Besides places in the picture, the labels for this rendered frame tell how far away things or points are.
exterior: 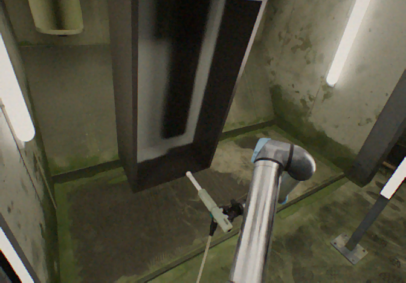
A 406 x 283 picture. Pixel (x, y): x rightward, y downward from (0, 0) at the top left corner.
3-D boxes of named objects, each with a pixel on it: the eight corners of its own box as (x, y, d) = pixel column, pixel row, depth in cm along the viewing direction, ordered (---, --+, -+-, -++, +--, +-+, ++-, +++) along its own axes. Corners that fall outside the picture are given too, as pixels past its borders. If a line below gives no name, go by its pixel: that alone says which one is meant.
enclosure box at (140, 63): (118, 155, 169) (104, -44, 91) (189, 137, 198) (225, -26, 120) (133, 193, 149) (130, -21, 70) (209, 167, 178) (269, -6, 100)
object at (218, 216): (225, 249, 135) (234, 224, 123) (219, 253, 132) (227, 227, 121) (187, 191, 168) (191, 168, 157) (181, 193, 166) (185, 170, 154)
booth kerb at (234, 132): (55, 187, 201) (51, 176, 194) (55, 185, 203) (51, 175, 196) (273, 126, 328) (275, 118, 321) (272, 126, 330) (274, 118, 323)
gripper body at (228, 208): (225, 225, 139) (240, 218, 145) (229, 216, 134) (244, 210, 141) (219, 215, 144) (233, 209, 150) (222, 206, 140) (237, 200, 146)
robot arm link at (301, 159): (325, 146, 90) (286, 190, 149) (293, 139, 93) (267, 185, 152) (324, 173, 85) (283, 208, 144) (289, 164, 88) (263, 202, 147)
